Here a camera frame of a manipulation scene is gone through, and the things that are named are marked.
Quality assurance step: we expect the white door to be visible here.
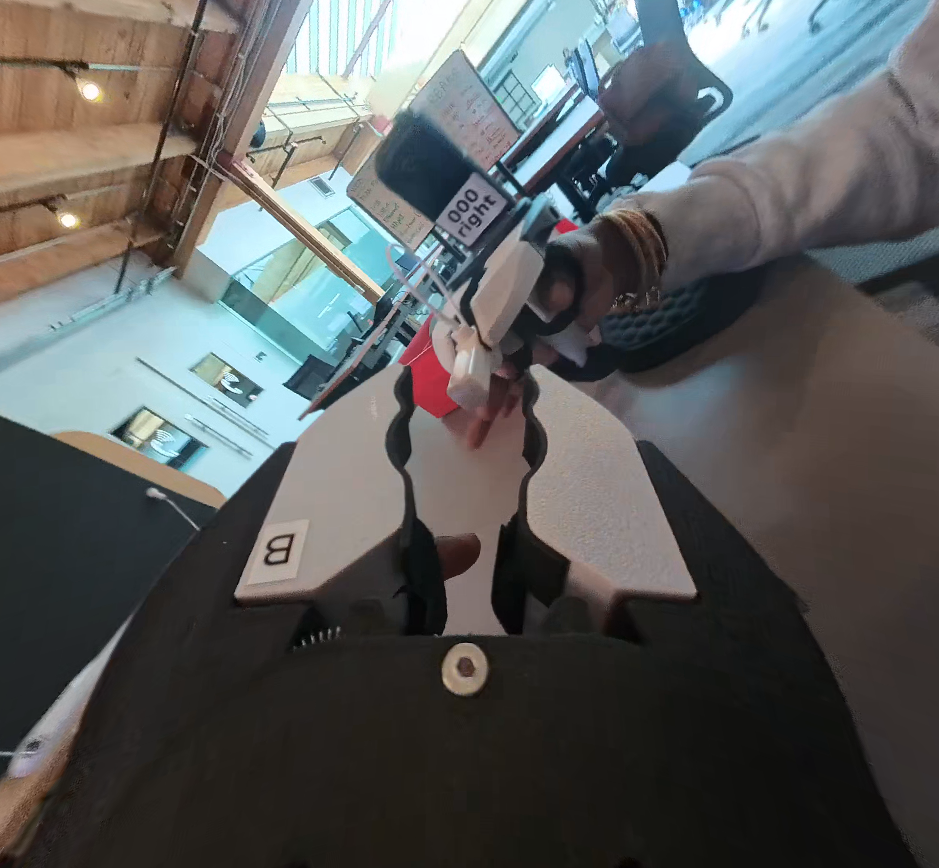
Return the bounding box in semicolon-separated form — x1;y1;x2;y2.
110;354;268;469

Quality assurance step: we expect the person's right forearm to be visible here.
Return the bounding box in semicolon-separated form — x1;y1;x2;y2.
594;24;939;311

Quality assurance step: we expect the white-tipped thin rod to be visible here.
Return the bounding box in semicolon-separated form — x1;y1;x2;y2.
145;488;201;531

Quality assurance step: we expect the long office table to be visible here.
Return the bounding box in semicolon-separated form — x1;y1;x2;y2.
502;83;610;186

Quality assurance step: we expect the red plastic bin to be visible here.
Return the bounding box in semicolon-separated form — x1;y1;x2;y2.
402;218;581;420

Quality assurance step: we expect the wooden pillar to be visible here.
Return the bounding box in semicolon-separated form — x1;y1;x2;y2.
172;0;346;274

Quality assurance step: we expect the black board wooden edge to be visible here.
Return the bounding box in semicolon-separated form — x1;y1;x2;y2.
0;416;228;810

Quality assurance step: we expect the person's right hand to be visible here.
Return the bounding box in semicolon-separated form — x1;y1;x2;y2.
469;231;629;451

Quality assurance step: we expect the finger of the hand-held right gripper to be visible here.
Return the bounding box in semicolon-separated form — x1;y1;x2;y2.
468;237;547;349

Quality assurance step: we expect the handwritten notice board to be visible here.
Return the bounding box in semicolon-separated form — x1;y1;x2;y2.
407;49;522;168
346;156;437;252

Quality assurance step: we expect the grey desk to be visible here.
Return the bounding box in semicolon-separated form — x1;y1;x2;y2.
396;251;939;868

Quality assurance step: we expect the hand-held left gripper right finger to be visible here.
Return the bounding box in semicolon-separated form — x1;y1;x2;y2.
490;364;699;636

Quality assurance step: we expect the short white cable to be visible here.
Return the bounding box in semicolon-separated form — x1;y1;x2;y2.
385;244;506;408

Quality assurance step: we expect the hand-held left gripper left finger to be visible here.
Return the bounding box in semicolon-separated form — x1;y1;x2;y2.
233;366;450;636

